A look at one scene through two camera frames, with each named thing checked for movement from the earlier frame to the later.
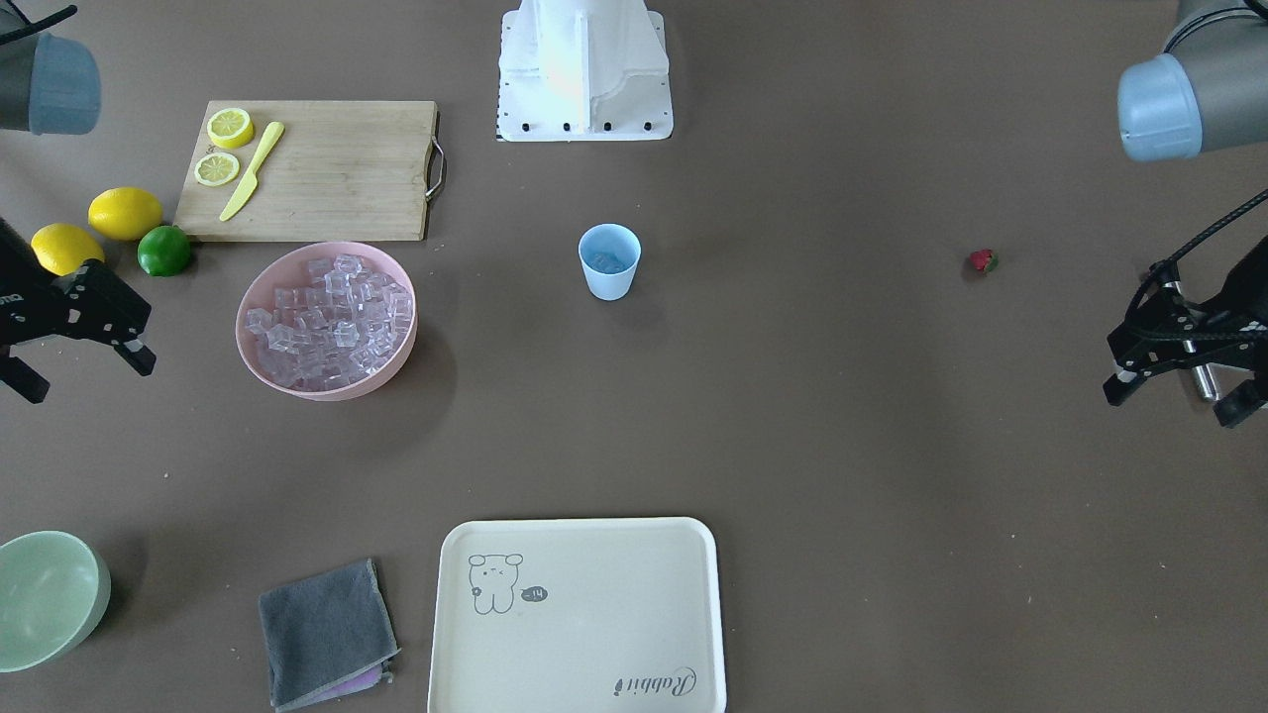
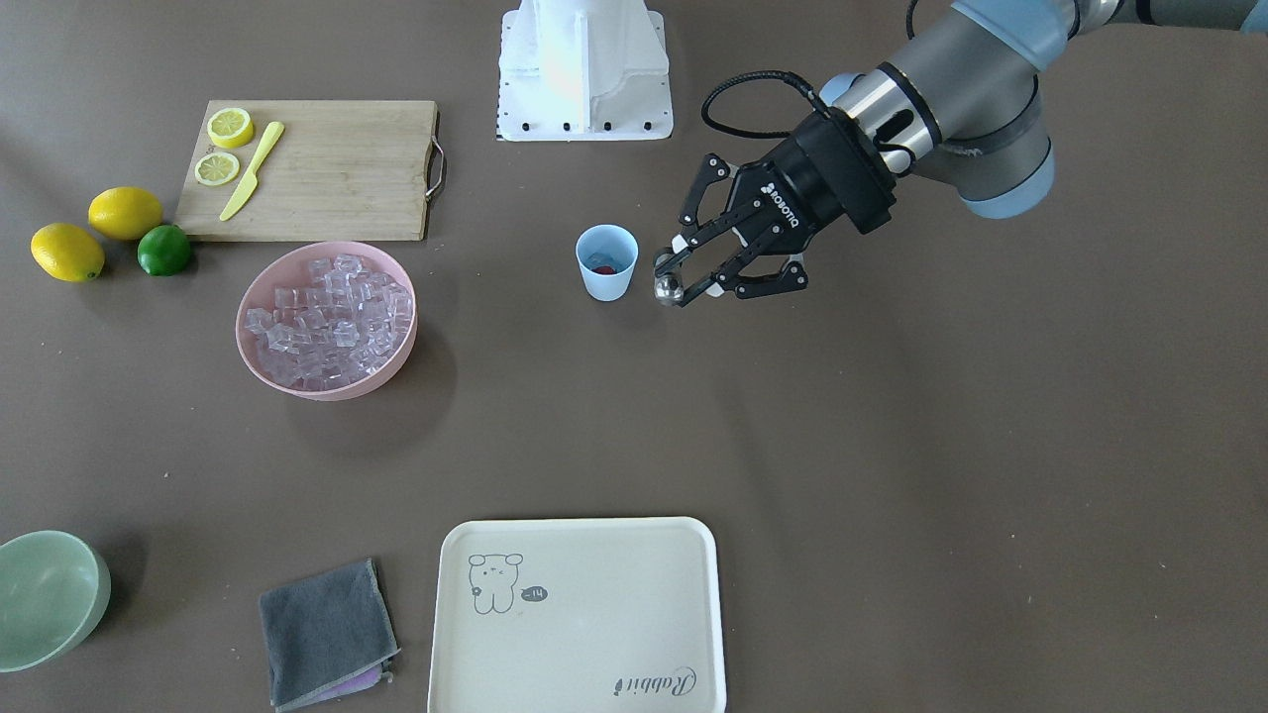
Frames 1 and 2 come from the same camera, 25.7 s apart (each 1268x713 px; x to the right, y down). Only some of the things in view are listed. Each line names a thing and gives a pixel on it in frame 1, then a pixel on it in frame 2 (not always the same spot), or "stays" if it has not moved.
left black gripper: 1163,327 → 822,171
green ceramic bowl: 54,591 stays
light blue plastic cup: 609,254 stays
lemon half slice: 230,128 stays
